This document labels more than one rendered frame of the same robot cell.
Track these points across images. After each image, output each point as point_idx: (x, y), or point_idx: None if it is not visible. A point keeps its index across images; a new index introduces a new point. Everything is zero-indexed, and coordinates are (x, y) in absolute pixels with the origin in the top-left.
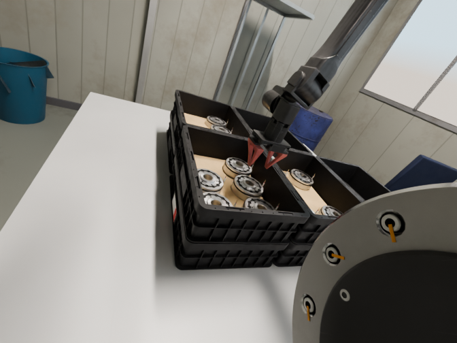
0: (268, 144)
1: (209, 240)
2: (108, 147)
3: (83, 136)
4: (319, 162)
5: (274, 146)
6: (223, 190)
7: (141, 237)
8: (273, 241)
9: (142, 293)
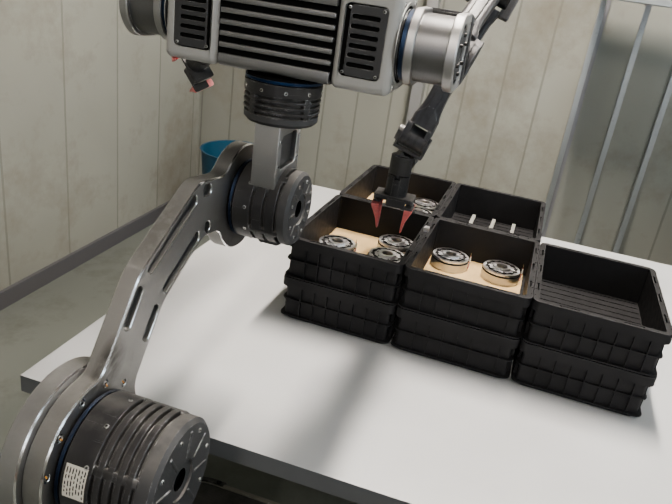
0: (383, 198)
1: (302, 278)
2: None
3: None
4: (534, 247)
5: (389, 200)
6: None
7: (266, 292)
8: (372, 297)
9: (245, 316)
